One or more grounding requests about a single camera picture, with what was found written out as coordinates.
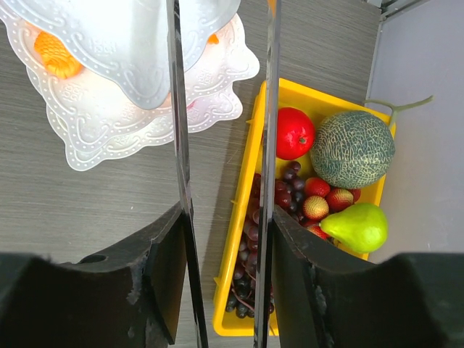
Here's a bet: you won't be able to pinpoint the green melon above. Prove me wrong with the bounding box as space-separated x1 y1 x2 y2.
310 96 434 189

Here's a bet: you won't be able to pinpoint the white three-tier stand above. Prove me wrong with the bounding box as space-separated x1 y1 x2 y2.
1 1 260 171

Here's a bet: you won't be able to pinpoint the red apple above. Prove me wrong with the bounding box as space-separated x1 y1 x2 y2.
276 107 315 160

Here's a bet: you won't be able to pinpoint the dark grapes bunch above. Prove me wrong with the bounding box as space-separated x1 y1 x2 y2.
225 264 256 319

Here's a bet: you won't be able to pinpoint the green pear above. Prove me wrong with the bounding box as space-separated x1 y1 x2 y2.
319 203 389 253

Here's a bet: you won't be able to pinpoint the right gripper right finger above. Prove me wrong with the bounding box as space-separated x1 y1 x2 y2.
272 207 463 347

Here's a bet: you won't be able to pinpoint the metal serving tongs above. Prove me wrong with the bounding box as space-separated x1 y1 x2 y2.
166 1 281 347

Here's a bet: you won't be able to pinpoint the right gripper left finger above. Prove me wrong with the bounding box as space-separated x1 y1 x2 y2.
1 205 186 347

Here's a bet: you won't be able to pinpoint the yellow fruit bin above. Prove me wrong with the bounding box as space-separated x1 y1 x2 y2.
212 78 390 336

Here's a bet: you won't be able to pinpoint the purple grape bunch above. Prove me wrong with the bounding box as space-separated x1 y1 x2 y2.
236 161 305 273

